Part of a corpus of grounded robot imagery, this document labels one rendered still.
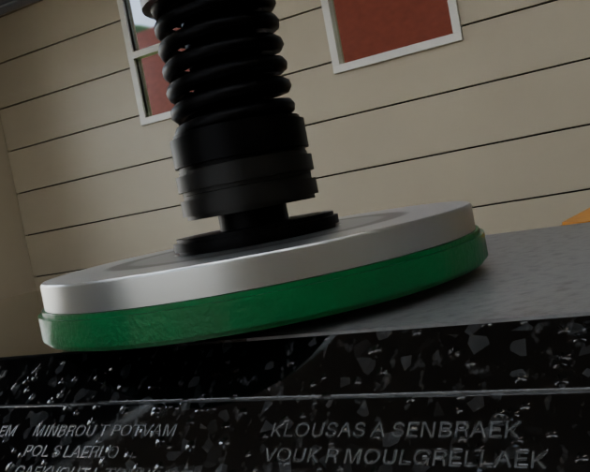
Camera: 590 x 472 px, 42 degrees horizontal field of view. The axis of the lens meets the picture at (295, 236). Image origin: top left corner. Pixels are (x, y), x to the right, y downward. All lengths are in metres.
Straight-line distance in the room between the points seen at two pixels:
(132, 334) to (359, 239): 0.09
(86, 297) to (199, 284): 0.05
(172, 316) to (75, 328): 0.05
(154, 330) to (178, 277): 0.02
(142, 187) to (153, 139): 0.54
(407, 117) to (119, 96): 3.21
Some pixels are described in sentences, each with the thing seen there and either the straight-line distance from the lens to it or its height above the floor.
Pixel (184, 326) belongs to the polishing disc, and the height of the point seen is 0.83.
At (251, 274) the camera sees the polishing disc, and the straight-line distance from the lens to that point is 0.28.
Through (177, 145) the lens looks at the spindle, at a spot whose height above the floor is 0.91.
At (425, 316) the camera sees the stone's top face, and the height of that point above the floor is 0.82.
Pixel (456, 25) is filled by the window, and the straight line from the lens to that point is 6.65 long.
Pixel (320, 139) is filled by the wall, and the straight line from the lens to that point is 7.08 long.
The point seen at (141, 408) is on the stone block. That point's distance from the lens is 0.31.
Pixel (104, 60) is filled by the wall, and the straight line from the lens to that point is 8.52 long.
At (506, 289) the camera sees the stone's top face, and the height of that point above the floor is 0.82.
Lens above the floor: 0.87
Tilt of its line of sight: 3 degrees down
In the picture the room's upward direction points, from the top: 11 degrees counter-clockwise
